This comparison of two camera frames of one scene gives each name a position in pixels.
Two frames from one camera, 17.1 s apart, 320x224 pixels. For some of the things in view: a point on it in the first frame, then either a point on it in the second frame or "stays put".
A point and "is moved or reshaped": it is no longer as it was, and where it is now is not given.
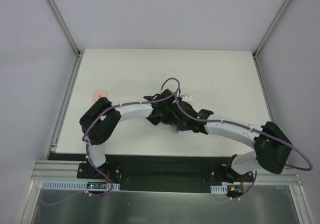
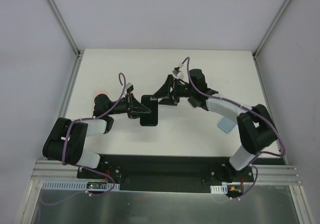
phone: [178, 131] is moved or reshaped
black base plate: [155, 171] stays put
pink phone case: [97, 94] stays put
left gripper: [172, 112] -> [129, 106]
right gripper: [182, 123] -> [173, 89]
